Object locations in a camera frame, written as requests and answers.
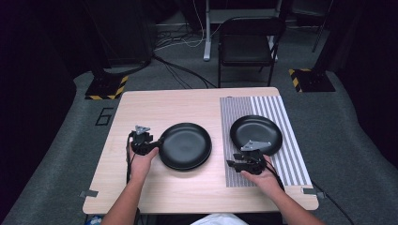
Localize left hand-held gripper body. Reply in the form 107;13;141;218
130;125;154;157

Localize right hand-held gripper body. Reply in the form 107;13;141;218
238;139;272;176

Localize black round plate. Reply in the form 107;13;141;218
158;122;213;169
229;114;283;157
160;149;213;173

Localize person's right hand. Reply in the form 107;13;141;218
239;154;283;195

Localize person's left hand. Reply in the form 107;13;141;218
126;145;160;184

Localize grey white striped mat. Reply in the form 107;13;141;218
219;95;314;188

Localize black tape floor marking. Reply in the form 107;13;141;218
94;107;115;128

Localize person's white shirt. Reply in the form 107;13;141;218
190;213;251;225

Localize grey tape piece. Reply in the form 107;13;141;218
301;187;327;200
78;188;100;199

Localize black yellow striped stand base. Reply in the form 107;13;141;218
84;74;130;101
287;67;337;94

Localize blue white object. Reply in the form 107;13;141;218
84;215;103;225

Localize black folding chair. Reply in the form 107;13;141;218
217;16;287;89

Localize large black cabinet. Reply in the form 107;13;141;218
82;0;159;68

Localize dark curtain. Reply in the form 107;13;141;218
0;0;78;218
325;0;398;171

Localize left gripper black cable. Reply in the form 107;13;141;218
125;131;136;186

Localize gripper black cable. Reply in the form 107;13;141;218
125;131;136;186
263;158;286;192

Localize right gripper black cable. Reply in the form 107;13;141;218
263;158;286;192

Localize thick black floor cable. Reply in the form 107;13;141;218
151;52;219;90

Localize thin black cable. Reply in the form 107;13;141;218
312;181;355;225

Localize white floor cables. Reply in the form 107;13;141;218
154;0;222;52

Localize white desk frame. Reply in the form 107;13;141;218
202;0;284;63

